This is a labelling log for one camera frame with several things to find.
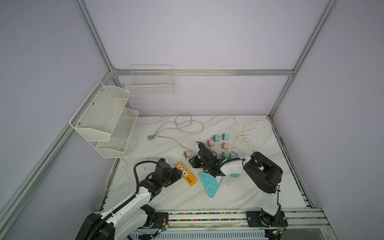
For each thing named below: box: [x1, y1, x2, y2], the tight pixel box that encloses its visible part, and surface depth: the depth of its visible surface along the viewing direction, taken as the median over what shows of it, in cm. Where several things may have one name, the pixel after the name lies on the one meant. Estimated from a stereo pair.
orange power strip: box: [176, 162, 197, 187], surface depth 88 cm
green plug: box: [219, 151, 230, 159], surface depth 98 cm
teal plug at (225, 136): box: [222, 133, 230, 141], surface depth 107 cm
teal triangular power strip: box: [199, 172, 223, 198], surface depth 84 cm
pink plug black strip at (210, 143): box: [207, 139, 215, 147], surface depth 105 cm
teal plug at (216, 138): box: [212, 135, 221, 142], surface depth 109 cm
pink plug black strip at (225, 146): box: [221, 142, 230, 150], surface depth 103 cm
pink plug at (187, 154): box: [183, 150, 192, 159], surface depth 98 cm
